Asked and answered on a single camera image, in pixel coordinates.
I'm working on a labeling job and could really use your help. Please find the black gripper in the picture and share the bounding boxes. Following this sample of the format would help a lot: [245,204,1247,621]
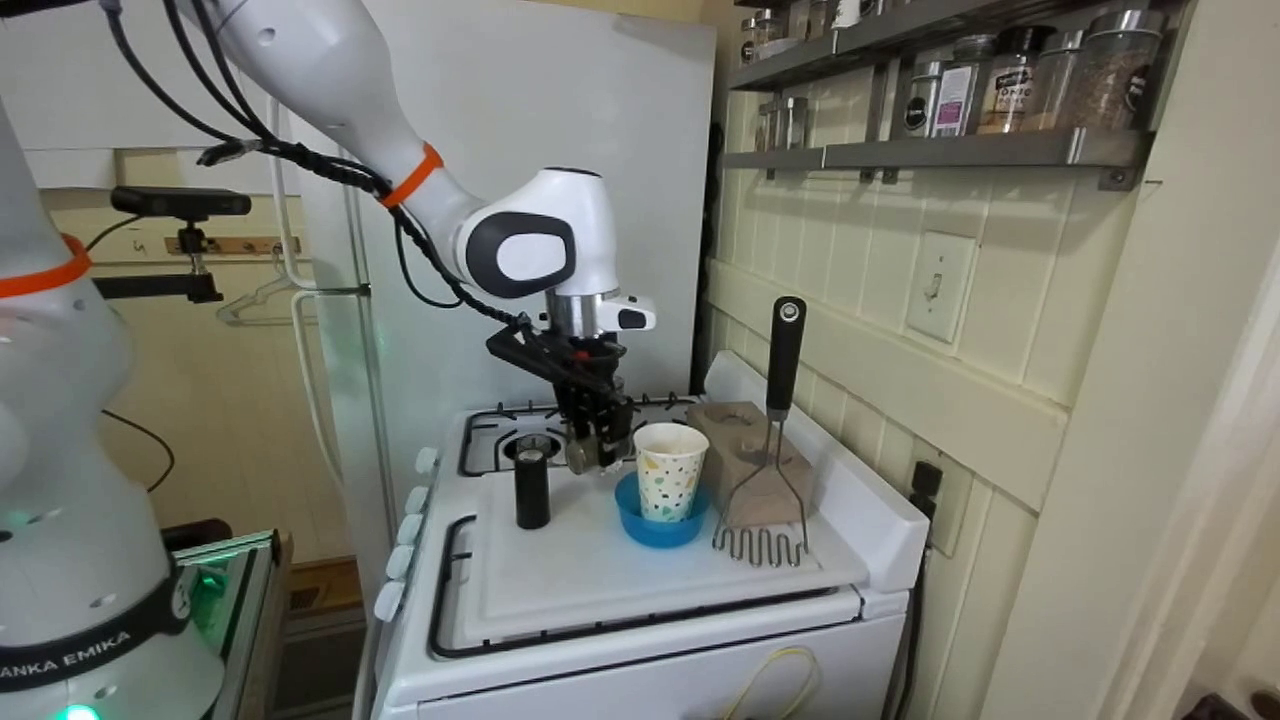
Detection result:
[534,327,638,472]

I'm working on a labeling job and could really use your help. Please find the white gas stove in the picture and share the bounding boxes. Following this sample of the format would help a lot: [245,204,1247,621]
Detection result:
[353,347,933,720]

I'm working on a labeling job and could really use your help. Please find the cream light switch plate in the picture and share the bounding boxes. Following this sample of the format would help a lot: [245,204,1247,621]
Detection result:
[903,232,981,347]

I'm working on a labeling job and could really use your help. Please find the robot control box green light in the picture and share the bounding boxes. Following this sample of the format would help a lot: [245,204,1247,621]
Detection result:
[154,523,290,720]

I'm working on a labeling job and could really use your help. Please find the glass jar brown seeds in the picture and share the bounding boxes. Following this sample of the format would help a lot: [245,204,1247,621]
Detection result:
[760,93,791,152]

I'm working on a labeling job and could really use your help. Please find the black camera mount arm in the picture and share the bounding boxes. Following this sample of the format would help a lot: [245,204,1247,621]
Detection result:
[53,217,229,308]

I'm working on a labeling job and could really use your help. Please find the glass spice jar black label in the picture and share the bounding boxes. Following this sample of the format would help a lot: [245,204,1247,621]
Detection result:
[571,411,629,478]
[900,56,940,140]

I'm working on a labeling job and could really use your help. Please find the black stereo camera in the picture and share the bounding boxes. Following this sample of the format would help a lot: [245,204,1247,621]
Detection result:
[106,181,257,222]

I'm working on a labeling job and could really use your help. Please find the black stove power cord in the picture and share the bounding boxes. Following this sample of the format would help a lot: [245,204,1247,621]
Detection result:
[882,454,948,720]

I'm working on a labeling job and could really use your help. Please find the blue plastic bowl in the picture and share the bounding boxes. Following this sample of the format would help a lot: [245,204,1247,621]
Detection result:
[613,472,710,553]

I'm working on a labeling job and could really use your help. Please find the large glass jar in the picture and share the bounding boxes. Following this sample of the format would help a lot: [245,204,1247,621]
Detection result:
[1064,6,1167,130]

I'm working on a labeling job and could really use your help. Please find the dark spice jar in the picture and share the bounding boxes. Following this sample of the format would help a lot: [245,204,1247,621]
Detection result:
[977,22,1071,137]

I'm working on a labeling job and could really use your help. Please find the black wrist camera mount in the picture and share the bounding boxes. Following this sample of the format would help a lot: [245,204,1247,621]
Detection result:
[485,322,551,384]

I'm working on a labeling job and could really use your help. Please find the black stove burner grate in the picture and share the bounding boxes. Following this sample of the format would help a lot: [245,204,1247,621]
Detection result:
[457,393,696,478]

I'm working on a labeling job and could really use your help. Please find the spice jar purple white label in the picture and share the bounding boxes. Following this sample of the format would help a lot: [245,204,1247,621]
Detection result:
[933,60,984,140]

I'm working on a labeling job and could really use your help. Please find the dotted paper cup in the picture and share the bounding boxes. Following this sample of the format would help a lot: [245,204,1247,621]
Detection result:
[629,419,710,528]

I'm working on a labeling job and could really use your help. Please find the black cylindrical grinder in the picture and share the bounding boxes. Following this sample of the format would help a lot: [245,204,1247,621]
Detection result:
[501,433,564,533]

